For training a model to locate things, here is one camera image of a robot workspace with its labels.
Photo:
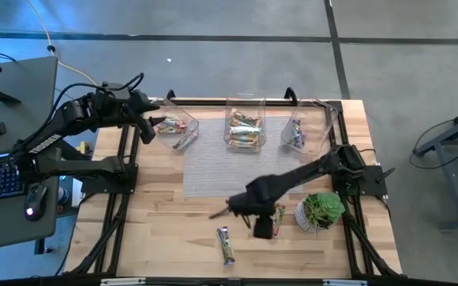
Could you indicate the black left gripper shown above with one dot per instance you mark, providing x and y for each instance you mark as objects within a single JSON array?
[{"x": 141, "y": 105}]

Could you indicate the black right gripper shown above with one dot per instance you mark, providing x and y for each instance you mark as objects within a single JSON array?
[{"x": 253, "y": 200}]

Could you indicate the purple oatmeal raisin granola bar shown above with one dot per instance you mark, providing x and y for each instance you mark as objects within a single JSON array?
[
  {"x": 226, "y": 246},
  {"x": 296, "y": 141},
  {"x": 300, "y": 128}
]

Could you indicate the orange label granola bar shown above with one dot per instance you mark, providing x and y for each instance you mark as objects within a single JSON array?
[
  {"x": 245, "y": 114},
  {"x": 245, "y": 130},
  {"x": 245, "y": 122},
  {"x": 245, "y": 141}
]

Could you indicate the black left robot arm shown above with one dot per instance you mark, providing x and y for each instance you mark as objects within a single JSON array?
[{"x": 74, "y": 115}]

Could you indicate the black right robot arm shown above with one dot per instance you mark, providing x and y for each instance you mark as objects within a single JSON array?
[{"x": 304, "y": 175}]

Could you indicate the clear plastic bin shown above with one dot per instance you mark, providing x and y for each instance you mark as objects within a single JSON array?
[
  {"x": 245, "y": 101},
  {"x": 191, "y": 123},
  {"x": 316, "y": 119}
]

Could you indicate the grey woven placemat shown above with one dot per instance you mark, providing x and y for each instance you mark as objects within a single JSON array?
[{"x": 213, "y": 171}]

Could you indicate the yellow small object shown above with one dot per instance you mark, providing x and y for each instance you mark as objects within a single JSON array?
[{"x": 84, "y": 148}]

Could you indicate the succulent in white geometric pot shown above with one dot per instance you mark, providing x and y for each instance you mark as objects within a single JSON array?
[{"x": 320, "y": 210}]

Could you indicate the grey desk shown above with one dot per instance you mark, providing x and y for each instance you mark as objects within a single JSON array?
[{"x": 26, "y": 79}]

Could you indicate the black computer mouse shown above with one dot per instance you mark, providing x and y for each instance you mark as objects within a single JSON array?
[{"x": 36, "y": 198}]

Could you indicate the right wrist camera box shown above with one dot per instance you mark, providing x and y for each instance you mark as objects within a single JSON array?
[{"x": 263, "y": 227}]

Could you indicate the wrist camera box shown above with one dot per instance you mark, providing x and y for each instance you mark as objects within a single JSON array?
[
  {"x": 263, "y": 227},
  {"x": 117, "y": 90}
]

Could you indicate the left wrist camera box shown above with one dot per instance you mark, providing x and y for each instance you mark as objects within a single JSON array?
[{"x": 117, "y": 90}]

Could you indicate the black aluminium rig frame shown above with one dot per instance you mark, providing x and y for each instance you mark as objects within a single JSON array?
[{"x": 209, "y": 102}]

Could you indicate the silver aluminium bracket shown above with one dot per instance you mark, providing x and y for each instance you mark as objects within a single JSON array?
[
  {"x": 344, "y": 283},
  {"x": 121, "y": 281}
]

